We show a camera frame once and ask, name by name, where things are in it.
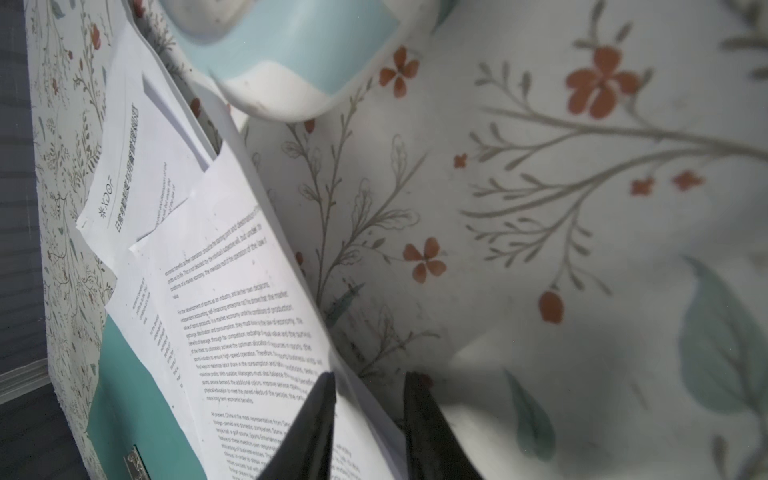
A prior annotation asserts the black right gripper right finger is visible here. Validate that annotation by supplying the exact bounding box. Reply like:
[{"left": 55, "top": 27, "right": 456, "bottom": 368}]
[{"left": 403, "top": 372, "right": 482, "bottom": 480}]

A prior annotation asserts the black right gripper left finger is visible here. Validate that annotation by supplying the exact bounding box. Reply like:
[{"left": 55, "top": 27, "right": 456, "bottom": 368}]
[{"left": 258, "top": 372, "right": 337, "bottom": 480}]

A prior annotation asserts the English text paper sheet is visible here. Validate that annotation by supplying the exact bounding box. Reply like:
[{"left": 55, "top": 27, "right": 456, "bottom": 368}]
[{"left": 132, "top": 147, "right": 407, "bottom": 479}]

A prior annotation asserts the teal file folder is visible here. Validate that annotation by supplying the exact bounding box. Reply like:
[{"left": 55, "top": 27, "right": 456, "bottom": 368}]
[{"left": 87, "top": 319, "right": 206, "bottom": 479}]

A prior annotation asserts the XDOF header paper sheet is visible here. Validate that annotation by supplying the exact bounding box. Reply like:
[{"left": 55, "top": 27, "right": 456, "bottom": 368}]
[{"left": 77, "top": 24, "right": 216, "bottom": 274}]

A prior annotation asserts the silver folder clip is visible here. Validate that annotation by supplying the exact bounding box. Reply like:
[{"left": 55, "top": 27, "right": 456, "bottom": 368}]
[{"left": 123, "top": 445, "right": 151, "bottom": 480}]

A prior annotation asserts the Chinese title paper sheet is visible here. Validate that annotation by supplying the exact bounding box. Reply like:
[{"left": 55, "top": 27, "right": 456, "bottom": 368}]
[{"left": 106, "top": 260, "right": 200, "bottom": 453}]

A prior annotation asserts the white and teal clock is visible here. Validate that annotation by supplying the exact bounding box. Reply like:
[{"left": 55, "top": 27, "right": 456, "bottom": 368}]
[{"left": 161, "top": 0, "right": 455, "bottom": 122}]

